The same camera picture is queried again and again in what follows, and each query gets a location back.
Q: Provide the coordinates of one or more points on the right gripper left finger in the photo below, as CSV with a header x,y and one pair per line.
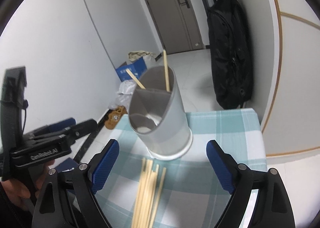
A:
x,y
90,178

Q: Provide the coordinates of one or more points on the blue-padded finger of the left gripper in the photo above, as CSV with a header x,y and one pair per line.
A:
x,y
67,127

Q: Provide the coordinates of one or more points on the person's left hand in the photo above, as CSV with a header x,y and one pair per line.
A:
x,y
17,192

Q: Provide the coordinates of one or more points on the black hanging backpack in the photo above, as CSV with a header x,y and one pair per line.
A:
x,y
231,54

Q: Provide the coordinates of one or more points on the blue cardboard box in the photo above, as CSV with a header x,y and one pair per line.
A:
x,y
138,67

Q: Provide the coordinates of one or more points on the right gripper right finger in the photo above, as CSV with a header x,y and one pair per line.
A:
x,y
235,181

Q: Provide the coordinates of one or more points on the grey plastic mailer bags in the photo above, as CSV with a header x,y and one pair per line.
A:
x,y
124,95

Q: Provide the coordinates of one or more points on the tan suede shoe near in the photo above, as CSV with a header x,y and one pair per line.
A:
x,y
114,117

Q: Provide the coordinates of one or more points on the white grey utensil holder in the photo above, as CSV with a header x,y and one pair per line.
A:
x,y
158,117

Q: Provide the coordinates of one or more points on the navy Jordan shoe box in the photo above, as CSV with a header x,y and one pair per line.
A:
x,y
67,165

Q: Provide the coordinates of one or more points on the beige cloth bag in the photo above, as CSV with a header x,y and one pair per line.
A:
x,y
148,57

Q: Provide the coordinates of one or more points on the grey brown door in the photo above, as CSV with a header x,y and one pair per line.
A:
x,y
176,25

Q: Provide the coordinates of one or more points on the teal plaid tablecloth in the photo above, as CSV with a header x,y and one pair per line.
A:
x,y
192,195

